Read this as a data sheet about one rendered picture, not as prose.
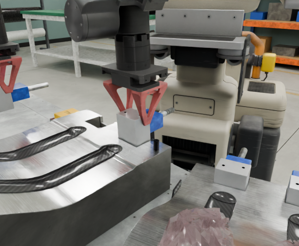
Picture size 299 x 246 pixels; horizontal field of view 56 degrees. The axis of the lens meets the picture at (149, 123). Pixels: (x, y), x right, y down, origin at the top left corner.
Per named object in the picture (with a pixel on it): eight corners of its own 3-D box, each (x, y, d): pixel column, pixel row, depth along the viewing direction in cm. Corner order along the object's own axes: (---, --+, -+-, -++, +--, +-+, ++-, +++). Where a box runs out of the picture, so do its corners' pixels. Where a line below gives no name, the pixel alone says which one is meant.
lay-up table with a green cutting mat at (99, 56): (79, 56, 573) (73, 1, 531) (181, 74, 441) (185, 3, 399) (28, 67, 490) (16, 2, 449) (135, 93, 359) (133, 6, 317)
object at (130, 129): (164, 117, 62) (164, 94, 59) (183, 124, 58) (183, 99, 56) (118, 139, 53) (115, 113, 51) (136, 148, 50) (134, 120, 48)
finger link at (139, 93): (142, 135, 47) (139, 79, 43) (114, 123, 51) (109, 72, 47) (169, 122, 51) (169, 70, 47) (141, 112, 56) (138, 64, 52)
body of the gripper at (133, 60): (141, 88, 43) (139, 37, 40) (100, 76, 50) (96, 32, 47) (169, 78, 47) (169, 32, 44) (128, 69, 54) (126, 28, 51)
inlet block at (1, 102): (44, 92, 71) (40, 71, 69) (54, 97, 68) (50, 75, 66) (-11, 107, 63) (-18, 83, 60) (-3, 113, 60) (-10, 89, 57)
